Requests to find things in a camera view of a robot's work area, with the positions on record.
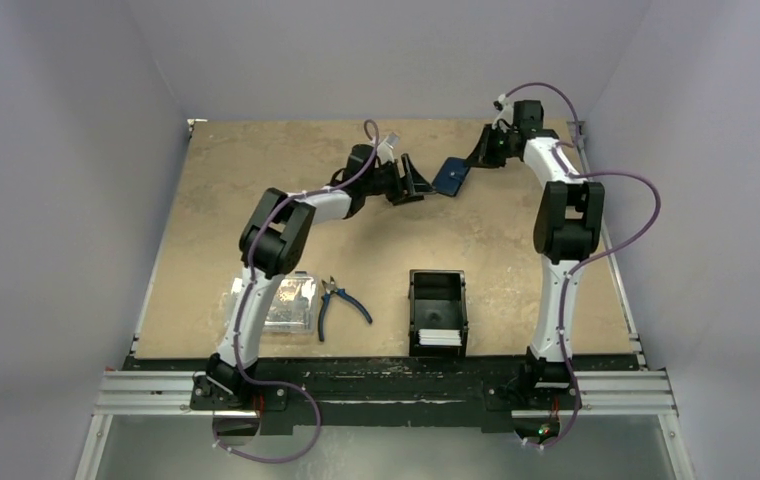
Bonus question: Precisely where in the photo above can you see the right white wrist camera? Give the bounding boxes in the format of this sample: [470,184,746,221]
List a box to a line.
[491,94,514,132]

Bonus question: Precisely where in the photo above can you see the black plastic card box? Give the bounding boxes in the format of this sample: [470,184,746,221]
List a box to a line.
[408,269,469,358]

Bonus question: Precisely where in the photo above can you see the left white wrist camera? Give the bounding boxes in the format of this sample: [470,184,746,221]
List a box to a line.
[376,132,399,164]

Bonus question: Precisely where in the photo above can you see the black aluminium mounting rail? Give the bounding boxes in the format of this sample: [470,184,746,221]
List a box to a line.
[95,355,676,435]

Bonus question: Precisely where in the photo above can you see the white card stack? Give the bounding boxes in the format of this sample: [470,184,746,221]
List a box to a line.
[417,329,463,348]

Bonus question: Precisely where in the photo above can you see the clear plastic parts box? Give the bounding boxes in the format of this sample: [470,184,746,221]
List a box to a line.
[223,271,321,334]

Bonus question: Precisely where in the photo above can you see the blue leather card holder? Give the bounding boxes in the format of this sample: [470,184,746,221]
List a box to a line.
[431,157,470,197]

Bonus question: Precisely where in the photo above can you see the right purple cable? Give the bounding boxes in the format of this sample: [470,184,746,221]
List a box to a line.
[499,82,662,452]

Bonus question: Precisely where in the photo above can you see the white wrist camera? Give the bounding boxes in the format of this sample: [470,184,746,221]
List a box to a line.
[491,94,514,132]
[376,132,399,164]

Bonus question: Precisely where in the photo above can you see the blue handled pliers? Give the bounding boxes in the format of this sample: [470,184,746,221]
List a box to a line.
[317,276,374,343]

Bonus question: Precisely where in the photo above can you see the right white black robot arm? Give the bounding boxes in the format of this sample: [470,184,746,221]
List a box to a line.
[464,96,605,407]

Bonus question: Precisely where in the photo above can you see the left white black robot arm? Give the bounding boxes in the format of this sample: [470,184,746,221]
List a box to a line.
[190,142,435,410]

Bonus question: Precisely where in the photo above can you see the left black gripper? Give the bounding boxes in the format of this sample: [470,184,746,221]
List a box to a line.
[361,155,434,206]

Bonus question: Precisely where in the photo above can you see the purple cable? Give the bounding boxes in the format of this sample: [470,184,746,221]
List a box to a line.
[211,119,381,465]
[499,82,662,452]

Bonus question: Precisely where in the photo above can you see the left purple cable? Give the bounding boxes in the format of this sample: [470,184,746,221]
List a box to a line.
[211,119,381,465]

